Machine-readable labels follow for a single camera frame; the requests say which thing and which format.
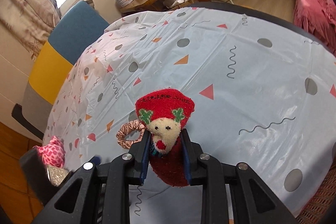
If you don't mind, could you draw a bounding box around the brown satin scrunchie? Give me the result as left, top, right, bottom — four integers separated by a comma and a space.
116, 119, 145, 149

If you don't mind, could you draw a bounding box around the red reindeer sock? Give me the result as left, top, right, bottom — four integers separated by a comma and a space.
135, 88, 195, 187

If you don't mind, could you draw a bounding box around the ornate silver tissue box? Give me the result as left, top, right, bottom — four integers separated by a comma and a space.
47, 165, 69, 186

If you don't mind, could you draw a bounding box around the pink spotted plush toy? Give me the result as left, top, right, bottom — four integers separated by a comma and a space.
33, 136, 65, 168

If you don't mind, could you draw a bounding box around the wicker chair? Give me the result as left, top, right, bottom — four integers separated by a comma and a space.
296, 160, 335, 223

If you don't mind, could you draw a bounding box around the grey yellow blue chair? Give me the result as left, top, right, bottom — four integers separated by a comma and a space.
11, 1, 109, 140

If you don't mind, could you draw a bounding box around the beige patterned curtain left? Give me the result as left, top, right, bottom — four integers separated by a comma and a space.
1, 0, 60, 60

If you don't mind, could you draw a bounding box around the pink bedspread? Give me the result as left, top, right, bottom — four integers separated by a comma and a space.
293, 0, 335, 54

